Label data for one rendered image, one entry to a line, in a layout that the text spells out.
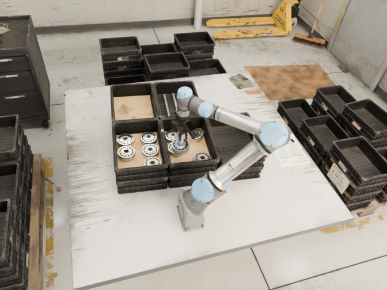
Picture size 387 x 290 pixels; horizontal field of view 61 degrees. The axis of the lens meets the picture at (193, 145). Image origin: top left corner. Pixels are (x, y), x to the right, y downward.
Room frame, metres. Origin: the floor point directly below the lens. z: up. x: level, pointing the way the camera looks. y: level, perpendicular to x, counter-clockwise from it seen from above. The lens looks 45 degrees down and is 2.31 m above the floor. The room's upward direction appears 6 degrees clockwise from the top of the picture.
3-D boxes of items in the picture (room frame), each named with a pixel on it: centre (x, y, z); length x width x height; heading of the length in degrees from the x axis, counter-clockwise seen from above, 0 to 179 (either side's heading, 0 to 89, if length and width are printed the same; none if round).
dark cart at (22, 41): (2.49, 1.72, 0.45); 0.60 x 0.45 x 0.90; 21
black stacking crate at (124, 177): (1.34, 0.32, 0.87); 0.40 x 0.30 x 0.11; 16
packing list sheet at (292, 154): (1.66, -0.66, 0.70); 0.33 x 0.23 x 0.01; 21
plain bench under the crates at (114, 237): (1.59, 0.03, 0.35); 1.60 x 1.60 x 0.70; 21
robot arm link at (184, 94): (1.33, 0.07, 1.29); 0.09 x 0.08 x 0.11; 59
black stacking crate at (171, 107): (1.81, 0.15, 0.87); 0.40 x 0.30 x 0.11; 16
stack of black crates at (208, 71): (2.96, -0.03, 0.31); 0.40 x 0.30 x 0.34; 111
